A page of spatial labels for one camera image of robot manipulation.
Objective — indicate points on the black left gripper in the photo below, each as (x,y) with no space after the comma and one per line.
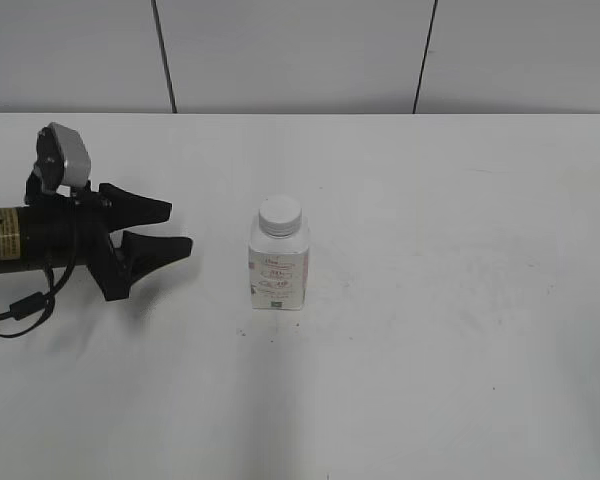
(73,230)

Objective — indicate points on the white screw cap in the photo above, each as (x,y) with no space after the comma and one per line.
(280,214)

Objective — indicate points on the white square plastic bottle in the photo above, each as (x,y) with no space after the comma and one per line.
(278,259)

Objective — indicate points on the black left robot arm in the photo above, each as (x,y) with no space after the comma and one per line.
(12,240)

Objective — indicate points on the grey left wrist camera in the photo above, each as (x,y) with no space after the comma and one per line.
(62,159)

